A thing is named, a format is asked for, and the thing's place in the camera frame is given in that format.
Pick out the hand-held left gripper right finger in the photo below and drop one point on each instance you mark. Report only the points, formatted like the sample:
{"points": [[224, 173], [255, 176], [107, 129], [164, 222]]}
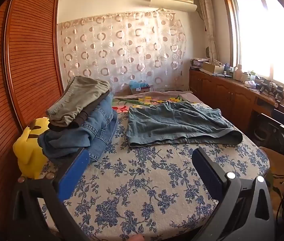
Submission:
{"points": [[207, 172]]}

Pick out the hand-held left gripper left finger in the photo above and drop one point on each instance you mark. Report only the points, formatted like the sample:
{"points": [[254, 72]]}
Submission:
{"points": [[72, 172]]}

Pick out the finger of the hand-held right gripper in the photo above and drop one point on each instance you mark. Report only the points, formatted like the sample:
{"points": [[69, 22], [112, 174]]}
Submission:
{"points": [[269, 122]]}

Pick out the teal pants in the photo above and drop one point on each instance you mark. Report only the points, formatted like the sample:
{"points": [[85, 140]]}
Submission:
{"points": [[172, 123]]}

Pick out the dark brown pants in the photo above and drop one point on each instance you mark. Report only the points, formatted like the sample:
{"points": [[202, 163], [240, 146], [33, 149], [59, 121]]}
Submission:
{"points": [[88, 115]]}

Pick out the khaki pants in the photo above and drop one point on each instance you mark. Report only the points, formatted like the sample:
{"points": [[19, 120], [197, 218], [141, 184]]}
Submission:
{"points": [[81, 95]]}

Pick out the small black tripod device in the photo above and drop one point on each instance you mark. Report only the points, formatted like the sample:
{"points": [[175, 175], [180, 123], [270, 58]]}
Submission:
{"points": [[264, 84], [279, 92]]}

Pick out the small white box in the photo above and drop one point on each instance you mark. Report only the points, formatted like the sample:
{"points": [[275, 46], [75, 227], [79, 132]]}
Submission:
{"points": [[251, 84]]}

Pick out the blue jeans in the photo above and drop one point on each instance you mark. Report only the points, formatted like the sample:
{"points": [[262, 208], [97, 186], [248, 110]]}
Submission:
{"points": [[91, 134]]}

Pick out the patterned floor mat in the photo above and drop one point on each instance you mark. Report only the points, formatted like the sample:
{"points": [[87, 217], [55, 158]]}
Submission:
{"points": [[274, 180]]}

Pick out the yellow garment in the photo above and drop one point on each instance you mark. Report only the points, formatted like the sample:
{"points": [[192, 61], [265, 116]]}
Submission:
{"points": [[29, 153]]}

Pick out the wooden low cabinet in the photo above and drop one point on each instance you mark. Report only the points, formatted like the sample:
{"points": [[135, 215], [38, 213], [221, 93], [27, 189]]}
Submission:
{"points": [[222, 93]]}

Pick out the blue floral bedsheet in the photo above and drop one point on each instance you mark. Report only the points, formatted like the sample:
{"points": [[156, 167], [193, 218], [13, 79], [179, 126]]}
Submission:
{"points": [[144, 180]]}

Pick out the dark blue bottle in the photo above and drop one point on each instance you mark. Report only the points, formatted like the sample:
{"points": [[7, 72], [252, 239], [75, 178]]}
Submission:
{"points": [[227, 69]]}

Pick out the open cardboard box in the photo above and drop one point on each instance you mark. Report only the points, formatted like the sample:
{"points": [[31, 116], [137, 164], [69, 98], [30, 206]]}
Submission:
{"points": [[210, 67]]}

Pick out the stack of papers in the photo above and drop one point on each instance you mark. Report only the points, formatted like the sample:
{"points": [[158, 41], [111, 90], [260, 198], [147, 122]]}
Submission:
{"points": [[198, 63]]}

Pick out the window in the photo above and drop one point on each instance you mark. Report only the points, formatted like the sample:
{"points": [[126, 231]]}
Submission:
{"points": [[257, 30]]}

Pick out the colourful floral blanket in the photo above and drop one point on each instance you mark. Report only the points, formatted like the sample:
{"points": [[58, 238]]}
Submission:
{"points": [[144, 100]]}

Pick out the box with blue contents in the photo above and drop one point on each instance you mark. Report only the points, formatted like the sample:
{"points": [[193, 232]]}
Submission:
{"points": [[139, 88]]}

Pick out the beige window curtain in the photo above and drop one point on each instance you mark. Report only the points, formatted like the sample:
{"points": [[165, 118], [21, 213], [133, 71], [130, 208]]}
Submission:
{"points": [[208, 25]]}

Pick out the wooden slatted wardrobe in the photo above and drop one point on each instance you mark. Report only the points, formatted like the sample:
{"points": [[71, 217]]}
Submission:
{"points": [[31, 55]]}

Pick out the sheer circle-patterned curtain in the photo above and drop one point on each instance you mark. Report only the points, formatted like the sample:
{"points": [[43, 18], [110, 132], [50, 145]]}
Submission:
{"points": [[121, 50]]}

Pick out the white air deflector panel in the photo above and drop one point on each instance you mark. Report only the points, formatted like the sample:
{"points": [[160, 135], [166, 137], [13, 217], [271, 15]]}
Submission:
{"points": [[174, 6]]}

